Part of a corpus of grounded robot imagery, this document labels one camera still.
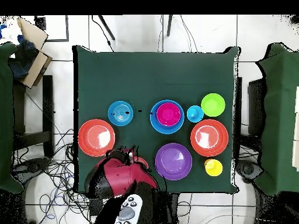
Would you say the pink bowl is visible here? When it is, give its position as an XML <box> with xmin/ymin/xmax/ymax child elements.
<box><xmin>155</xmin><ymin>102</ymin><xmax>182</xmax><ymax>127</ymax></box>

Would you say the large orange bowl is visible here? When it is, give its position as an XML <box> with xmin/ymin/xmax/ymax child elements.
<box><xmin>190</xmin><ymin>119</ymin><xmax>229</xmax><ymax>158</ymax></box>
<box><xmin>78</xmin><ymin>119</ymin><xmax>116</xmax><ymax>158</ymax></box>

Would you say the large blue bowl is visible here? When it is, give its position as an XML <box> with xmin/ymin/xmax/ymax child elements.
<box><xmin>149</xmin><ymin>99</ymin><xmax>185</xmax><ymax>135</ymax></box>

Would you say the small blue bowl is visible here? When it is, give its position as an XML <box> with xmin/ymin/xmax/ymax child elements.
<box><xmin>107</xmin><ymin>100</ymin><xmax>134</xmax><ymax>127</ymax></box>

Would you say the small orange bowl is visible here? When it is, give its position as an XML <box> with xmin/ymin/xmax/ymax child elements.
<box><xmin>133</xmin><ymin>156</ymin><xmax>150</xmax><ymax>170</ymax></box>

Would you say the purple bowl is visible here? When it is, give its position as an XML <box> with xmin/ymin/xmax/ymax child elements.
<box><xmin>155</xmin><ymin>142</ymin><xmax>193</xmax><ymax>181</ymax></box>

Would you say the blue cup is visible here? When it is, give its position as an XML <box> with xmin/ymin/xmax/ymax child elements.
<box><xmin>186</xmin><ymin>105</ymin><xmax>204</xmax><ymax>123</ymax></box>

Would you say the dark green tablecloth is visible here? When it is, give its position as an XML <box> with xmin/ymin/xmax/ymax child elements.
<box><xmin>72</xmin><ymin>45</ymin><xmax>241</xmax><ymax>194</ymax></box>

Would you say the green bowl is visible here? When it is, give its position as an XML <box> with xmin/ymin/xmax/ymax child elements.
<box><xmin>200</xmin><ymin>93</ymin><xmax>226</xmax><ymax>117</ymax></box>

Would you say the yellow cup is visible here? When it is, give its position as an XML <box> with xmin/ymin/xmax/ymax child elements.
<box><xmin>204</xmin><ymin>159</ymin><xmax>224</xmax><ymax>177</ymax></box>

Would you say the black box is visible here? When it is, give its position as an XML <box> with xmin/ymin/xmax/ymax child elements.
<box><xmin>89</xmin><ymin>198</ymin><xmax>104</xmax><ymax>217</ymax></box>

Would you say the black tripod leg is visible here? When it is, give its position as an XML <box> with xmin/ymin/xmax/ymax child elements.
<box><xmin>166</xmin><ymin>15</ymin><xmax>173</xmax><ymax>37</ymax></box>
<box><xmin>98</xmin><ymin>15</ymin><xmax>116</xmax><ymax>41</ymax></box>

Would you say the black stool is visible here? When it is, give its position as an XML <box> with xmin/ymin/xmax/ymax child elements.
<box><xmin>12</xmin><ymin>75</ymin><xmax>55</xmax><ymax>159</ymax></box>

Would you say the black stand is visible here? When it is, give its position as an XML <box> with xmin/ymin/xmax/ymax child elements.
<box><xmin>247</xmin><ymin>78</ymin><xmax>267</xmax><ymax>136</ymax></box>

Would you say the cardboard box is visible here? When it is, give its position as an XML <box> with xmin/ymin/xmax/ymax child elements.
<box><xmin>9</xmin><ymin>17</ymin><xmax>53</xmax><ymax>89</ymax></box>

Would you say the green cloth covered table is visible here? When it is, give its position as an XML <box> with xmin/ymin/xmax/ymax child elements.
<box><xmin>0</xmin><ymin>43</ymin><xmax>24</xmax><ymax>194</ymax></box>
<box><xmin>254</xmin><ymin>43</ymin><xmax>299</xmax><ymax>197</ymax></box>

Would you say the blue cloth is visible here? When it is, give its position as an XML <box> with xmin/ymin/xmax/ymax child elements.
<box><xmin>8</xmin><ymin>38</ymin><xmax>39</xmax><ymax>80</ymax></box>

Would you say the tangle of black cables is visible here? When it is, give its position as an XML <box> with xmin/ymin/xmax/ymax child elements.
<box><xmin>11</xmin><ymin>128</ymin><xmax>94</xmax><ymax>224</ymax></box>

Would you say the grey pedestal foot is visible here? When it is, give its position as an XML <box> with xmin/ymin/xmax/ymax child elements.
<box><xmin>235</xmin><ymin>159</ymin><xmax>265</xmax><ymax>183</ymax></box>
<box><xmin>11</xmin><ymin>157</ymin><xmax>51</xmax><ymax>185</ymax></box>

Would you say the dark grey frame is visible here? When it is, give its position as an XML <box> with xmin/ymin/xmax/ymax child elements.
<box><xmin>34</xmin><ymin>15</ymin><xmax>70</xmax><ymax>43</ymax></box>

